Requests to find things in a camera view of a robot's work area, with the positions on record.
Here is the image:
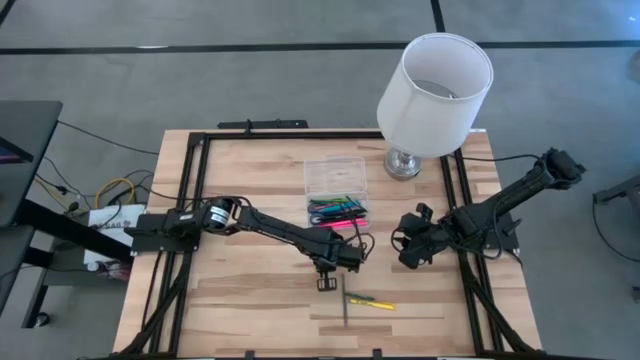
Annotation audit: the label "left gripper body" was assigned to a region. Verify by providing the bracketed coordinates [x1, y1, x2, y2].
[311, 239, 366, 276]

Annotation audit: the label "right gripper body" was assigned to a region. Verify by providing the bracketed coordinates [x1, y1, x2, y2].
[397, 214, 442, 257]

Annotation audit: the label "pink marker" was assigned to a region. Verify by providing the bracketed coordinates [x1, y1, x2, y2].
[319, 219, 369, 231]

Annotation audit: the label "blue-handled scissors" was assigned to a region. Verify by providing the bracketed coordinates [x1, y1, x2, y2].
[306, 211, 352, 227]

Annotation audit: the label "light blue marker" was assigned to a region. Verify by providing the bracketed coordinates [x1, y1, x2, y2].
[310, 203, 362, 214]

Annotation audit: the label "yellow highlighter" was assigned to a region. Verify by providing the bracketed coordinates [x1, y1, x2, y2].
[348, 298, 398, 312]

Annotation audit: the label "light green mechanical pencil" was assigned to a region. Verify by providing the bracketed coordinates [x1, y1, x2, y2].
[309, 197, 359, 207]

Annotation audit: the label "clear plastic supply box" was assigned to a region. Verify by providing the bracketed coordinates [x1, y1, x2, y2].
[302, 155, 372, 232]

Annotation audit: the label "table lamp white shade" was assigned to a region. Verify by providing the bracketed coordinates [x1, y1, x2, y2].
[376, 32, 495, 182]

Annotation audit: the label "black mounting bar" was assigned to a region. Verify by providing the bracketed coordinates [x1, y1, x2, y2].
[216, 118, 310, 131]

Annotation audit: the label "black floor stand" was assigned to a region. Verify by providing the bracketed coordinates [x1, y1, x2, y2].
[592, 173, 640, 207]

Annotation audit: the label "white paper sheet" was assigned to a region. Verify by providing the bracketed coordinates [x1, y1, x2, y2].
[83, 203, 147, 266]

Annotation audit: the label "black side desk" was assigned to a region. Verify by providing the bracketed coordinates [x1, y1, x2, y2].
[0, 99, 64, 229]

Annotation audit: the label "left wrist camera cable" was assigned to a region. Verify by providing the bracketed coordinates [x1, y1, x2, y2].
[348, 216, 376, 262]

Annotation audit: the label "black power cable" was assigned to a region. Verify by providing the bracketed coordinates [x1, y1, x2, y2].
[455, 152, 545, 165]

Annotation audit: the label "black aluminium table frame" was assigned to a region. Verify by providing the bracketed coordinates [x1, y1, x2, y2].
[113, 130, 544, 360]

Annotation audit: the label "black floor cable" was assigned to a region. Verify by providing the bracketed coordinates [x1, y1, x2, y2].
[591, 198, 640, 265]
[56, 119, 162, 157]

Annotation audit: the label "yellow cable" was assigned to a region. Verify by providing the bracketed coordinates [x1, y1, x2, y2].
[94, 176, 137, 207]

